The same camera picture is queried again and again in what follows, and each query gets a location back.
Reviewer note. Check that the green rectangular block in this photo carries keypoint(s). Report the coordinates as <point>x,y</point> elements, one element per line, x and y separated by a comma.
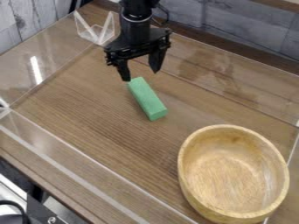
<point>147,98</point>

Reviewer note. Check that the clear acrylic tray wall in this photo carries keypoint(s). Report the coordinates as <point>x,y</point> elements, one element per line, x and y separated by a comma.
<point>75,134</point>

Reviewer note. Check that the black metal table bracket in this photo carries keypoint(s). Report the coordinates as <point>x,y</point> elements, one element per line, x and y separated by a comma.
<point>38,214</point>

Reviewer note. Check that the clear acrylic corner bracket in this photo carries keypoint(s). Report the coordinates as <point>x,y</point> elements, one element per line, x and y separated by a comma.
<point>97,34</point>

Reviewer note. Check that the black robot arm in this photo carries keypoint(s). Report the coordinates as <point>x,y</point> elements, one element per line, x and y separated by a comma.
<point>136,10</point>

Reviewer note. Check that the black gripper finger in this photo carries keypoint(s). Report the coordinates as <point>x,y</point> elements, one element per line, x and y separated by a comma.
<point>156,59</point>
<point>121,67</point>

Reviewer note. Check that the wooden bowl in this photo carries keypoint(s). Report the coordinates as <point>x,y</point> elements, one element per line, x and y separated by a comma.
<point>232,174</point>

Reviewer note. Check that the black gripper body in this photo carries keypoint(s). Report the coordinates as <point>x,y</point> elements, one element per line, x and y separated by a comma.
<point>136,40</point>

